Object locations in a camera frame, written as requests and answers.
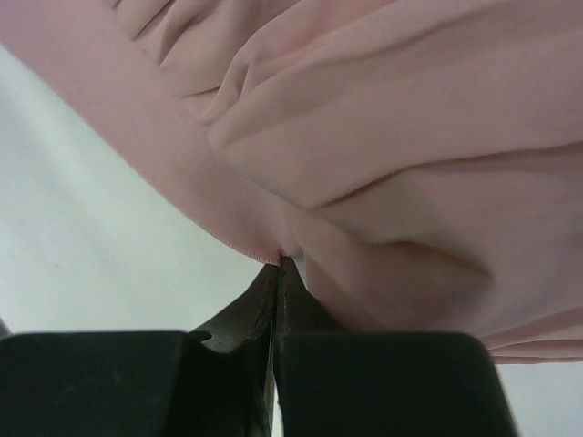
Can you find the dusty pink skirt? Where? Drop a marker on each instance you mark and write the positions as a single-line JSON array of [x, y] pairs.
[[424, 158]]

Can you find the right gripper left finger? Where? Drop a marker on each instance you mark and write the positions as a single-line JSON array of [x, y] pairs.
[[215, 380]]

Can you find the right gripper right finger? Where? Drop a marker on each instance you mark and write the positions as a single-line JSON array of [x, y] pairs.
[[333, 382]]

